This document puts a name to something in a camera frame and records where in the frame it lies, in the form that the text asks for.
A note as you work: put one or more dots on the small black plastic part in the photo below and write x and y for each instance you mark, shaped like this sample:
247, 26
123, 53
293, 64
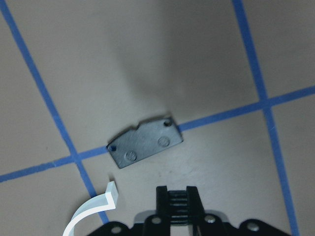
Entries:
148, 138

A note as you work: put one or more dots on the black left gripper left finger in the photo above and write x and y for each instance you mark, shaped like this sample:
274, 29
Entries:
158, 224

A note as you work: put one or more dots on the white curved plastic bracket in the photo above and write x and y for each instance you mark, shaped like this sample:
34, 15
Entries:
100, 203

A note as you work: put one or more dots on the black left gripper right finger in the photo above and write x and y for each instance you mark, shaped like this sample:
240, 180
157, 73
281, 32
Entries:
201, 223

